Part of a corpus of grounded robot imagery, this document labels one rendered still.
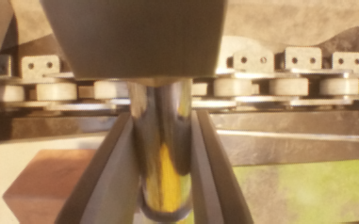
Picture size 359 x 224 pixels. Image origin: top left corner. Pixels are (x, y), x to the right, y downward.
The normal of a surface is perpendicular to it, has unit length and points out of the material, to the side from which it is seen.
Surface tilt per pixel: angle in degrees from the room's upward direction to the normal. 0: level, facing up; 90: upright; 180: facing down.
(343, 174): 0
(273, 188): 0
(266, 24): 20
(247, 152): 0
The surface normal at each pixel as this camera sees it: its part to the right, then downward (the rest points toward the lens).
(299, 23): 0.04, 0.34
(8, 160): 0.02, 0.07
